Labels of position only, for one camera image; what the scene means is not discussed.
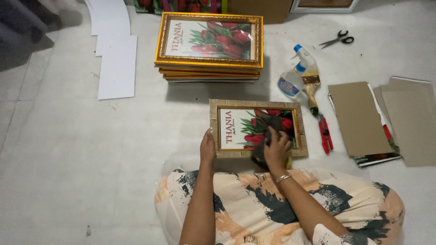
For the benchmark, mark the person's left fingers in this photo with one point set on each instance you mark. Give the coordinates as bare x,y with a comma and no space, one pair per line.
207,136

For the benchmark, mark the stack of tulip prints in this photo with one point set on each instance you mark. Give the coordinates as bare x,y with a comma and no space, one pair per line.
376,160

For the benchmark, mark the dark grey fabric object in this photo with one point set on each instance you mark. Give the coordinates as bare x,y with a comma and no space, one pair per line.
20,30

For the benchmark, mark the person's left hand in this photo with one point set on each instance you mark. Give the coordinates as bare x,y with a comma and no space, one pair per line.
208,148

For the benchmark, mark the clear spray bottle blue nozzle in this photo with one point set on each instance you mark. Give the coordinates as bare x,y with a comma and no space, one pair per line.
290,83

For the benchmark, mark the brown cardboard box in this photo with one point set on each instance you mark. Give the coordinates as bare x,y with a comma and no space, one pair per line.
260,10

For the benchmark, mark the beige picture frame with tulips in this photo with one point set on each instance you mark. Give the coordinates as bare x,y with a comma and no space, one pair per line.
255,103

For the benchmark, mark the person's right hand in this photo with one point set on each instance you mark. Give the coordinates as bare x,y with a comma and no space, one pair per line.
277,153

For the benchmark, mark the wooden paintbrush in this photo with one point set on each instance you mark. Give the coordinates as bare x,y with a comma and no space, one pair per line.
311,92

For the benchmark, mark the brown cardboard backing sheet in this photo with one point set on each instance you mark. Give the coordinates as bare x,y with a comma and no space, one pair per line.
357,119
412,129

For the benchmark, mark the person's right fingers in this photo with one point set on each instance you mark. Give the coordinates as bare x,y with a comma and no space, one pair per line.
281,137

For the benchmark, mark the white paper sheet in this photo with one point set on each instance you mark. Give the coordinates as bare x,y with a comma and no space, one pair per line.
117,76
109,17
115,44

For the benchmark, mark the person's patterned dress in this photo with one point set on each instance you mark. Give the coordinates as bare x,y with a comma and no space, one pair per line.
248,211

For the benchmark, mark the row of tulip pictures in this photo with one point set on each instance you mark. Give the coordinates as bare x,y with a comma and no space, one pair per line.
177,5

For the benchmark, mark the white picture frame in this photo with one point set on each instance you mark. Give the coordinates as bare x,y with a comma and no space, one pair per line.
296,8

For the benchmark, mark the dark cleaning cloth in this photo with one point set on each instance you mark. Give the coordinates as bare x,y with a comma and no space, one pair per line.
260,155

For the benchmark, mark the stack of gold picture frames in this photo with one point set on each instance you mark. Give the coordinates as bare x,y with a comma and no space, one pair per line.
207,63

